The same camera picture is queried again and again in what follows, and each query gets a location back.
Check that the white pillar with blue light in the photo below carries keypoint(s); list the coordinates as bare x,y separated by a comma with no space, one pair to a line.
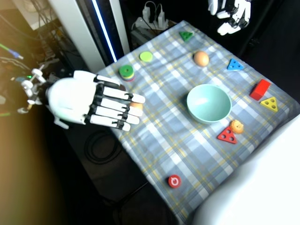
77,30

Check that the red triangle block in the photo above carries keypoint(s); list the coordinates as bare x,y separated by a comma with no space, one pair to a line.
227,136

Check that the blue triangle block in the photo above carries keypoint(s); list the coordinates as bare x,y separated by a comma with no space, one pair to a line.
235,65

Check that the yellow triangle block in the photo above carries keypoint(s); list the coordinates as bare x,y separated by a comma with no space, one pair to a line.
269,104

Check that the white plug charger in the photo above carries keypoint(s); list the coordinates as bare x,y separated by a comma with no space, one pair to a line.
161,17
148,12

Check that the white robot body shell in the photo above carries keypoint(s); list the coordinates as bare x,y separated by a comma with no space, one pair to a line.
257,182

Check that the green triangle block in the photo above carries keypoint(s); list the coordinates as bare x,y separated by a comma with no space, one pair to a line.
186,35

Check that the orange lion toy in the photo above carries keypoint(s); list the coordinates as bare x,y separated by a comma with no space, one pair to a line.
236,126

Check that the red round button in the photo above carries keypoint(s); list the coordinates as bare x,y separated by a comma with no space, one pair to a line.
174,181

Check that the red rectangular block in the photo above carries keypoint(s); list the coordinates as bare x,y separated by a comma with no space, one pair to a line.
259,90

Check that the light green disc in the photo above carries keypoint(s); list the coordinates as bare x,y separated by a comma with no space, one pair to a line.
146,56

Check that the white power strip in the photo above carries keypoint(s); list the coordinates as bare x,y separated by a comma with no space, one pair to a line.
143,23

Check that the mint green bowl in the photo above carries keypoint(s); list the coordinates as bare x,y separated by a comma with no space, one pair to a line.
208,103

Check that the blue plaid cloth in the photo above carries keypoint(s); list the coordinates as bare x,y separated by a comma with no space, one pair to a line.
168,140

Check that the brown egg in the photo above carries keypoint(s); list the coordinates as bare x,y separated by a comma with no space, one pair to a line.
137,105
201,58

